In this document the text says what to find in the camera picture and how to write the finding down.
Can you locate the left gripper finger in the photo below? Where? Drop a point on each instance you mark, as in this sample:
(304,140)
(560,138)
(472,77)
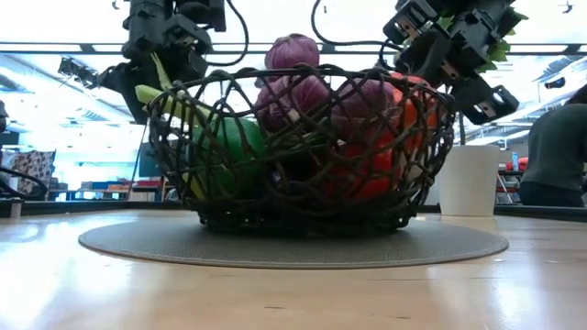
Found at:
(188,59)
(133,87)

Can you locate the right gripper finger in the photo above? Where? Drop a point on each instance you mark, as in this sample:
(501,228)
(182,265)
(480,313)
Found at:
(486,101)
(422,50)

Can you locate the orange mini pumpkin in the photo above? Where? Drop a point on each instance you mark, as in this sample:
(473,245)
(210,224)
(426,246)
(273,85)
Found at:
(413,110)

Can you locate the round green fruit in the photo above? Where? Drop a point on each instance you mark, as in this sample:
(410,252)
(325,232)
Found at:
(234,142)

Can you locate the purple grape bunch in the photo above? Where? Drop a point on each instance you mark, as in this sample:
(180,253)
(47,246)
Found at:
(292,52)

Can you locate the green leafy plant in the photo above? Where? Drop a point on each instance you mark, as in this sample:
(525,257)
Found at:
(501,50)

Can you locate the blue bottle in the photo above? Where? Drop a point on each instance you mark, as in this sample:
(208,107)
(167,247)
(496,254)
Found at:
(515,161)

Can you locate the black ceiling lamp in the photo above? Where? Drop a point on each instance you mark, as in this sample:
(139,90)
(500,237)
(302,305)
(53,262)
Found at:
(555,83)

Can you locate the red container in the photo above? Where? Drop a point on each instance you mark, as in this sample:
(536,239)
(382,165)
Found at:
(523,163)

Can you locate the black computer monitor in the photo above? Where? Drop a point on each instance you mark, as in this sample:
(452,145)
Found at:
(146,162)

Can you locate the white plant pot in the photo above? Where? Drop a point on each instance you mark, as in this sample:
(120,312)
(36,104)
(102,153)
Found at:
(468,183)

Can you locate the person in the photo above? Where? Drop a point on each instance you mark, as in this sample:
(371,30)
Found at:
(557,151)

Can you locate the distant work table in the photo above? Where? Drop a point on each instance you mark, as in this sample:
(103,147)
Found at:
(101,185)

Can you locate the patterned cloth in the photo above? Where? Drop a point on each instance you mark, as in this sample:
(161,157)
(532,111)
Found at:
(36,165)

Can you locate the grey round placemat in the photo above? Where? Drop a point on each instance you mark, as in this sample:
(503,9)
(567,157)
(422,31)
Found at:
(137,243)

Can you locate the black ceiling camera cluster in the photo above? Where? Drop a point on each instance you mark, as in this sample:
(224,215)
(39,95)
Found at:
(75,71)

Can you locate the black aluminium table frame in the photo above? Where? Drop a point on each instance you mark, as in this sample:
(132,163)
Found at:
(91,207)

